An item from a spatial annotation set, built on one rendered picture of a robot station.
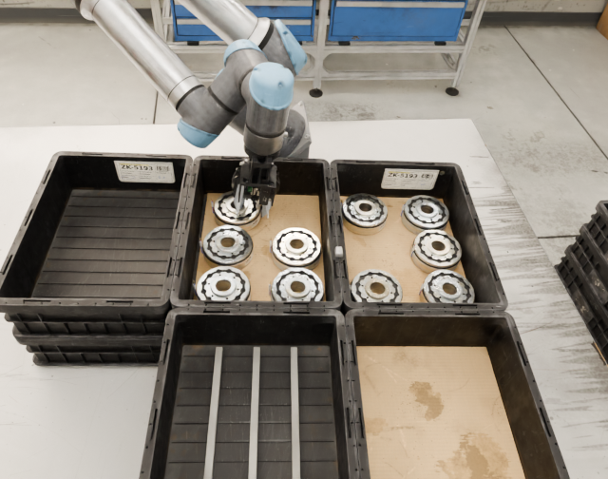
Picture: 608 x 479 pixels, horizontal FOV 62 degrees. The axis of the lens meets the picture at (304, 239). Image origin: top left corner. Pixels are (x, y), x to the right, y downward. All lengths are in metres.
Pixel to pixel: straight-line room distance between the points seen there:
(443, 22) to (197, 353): 2.45
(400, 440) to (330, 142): 0.95
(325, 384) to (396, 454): 0.16
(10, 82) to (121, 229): 2.31
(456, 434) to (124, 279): 0.68
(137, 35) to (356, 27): 1.96
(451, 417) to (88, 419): 0.66
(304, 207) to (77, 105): 2.09
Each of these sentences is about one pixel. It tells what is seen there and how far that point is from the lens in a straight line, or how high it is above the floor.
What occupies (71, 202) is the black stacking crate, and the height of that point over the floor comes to 0.83.
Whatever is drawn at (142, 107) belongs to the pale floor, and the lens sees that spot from 2.99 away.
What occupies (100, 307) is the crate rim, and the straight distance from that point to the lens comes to 0.93.
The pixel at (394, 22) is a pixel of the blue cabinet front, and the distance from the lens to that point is 2.96.
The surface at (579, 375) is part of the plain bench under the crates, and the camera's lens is 1.26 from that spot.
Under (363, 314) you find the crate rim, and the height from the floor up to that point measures 0.93.
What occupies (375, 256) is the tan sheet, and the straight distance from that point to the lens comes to 1.11.
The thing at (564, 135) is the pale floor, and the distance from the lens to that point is 3.25.
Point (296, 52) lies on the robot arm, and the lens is 1.22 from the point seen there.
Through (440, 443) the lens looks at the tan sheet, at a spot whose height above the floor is 0.83.
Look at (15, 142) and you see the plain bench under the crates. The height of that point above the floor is 0.70.
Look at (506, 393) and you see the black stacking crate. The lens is 0.99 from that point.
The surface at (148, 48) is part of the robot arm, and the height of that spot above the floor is 1.16.
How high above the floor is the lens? 1.67
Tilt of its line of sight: 49 degrees down
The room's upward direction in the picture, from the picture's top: 6 degrees clockwise
